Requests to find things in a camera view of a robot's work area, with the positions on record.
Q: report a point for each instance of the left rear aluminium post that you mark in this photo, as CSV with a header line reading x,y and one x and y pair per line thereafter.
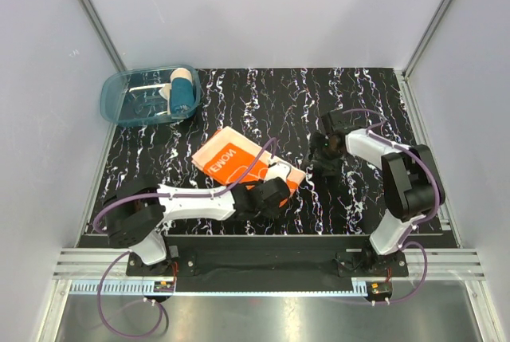
x,y
102,34

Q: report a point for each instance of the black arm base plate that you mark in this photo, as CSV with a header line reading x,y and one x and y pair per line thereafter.
x,y
344,255

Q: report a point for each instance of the right slotted cable duct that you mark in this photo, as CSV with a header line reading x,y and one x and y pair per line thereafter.
x,y
359,287

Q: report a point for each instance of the slotted cable duct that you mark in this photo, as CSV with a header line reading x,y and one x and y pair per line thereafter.
x,y
115,287
359,287

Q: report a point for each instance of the teal transparent plastic basin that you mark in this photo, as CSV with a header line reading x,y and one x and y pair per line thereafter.
x,y
131,98

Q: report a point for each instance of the aluminium front frame rail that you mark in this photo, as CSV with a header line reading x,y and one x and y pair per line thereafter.
x,y
442,264

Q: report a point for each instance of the right controller board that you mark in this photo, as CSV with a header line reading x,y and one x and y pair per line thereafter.
x,y
379,290

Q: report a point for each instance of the aluminium post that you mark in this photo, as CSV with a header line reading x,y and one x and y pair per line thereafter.
x,y
102,34
434,24

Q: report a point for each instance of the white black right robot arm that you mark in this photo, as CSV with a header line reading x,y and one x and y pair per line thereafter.
x,y
412,189

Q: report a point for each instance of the orange cartoon towel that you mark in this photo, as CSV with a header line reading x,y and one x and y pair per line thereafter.
x,y
229,156

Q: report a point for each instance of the controller board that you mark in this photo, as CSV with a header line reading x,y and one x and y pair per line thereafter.
x,y
379,290
164,286

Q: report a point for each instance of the right rear aluminium post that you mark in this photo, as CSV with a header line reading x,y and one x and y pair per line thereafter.
x,y
434,24

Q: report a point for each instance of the teal beige cartoon towel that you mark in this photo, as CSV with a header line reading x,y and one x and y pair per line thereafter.
x,y
178,92

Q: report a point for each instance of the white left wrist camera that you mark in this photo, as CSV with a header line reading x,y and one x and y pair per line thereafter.
x,y
280,170

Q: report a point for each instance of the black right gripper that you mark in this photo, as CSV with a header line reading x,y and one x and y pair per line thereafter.
x,y
333,167

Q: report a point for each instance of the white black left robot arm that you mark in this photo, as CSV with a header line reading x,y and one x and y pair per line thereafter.
x,y
132,215

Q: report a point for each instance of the left slotted cable duct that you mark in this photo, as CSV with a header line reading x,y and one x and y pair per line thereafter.
x,y
115,287

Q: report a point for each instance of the left controller board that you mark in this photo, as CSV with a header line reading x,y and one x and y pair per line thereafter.
x,y
164,286

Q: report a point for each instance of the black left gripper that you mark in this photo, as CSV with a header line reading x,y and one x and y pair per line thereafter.
x,y
271,212

